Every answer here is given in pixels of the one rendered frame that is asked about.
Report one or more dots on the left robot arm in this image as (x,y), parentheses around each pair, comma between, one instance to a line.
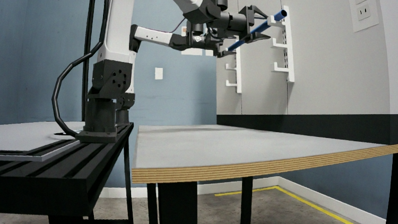
(193,39)

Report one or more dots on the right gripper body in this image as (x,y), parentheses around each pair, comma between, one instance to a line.
(242,21)

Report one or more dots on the blue metal bar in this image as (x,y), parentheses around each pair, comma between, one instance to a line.
(278,17)

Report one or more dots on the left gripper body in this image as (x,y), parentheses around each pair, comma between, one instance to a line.
(217,52)

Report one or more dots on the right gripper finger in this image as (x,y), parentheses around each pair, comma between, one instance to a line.
(258,36)
(258,11)

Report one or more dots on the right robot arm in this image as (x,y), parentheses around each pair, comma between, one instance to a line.
(112,73)

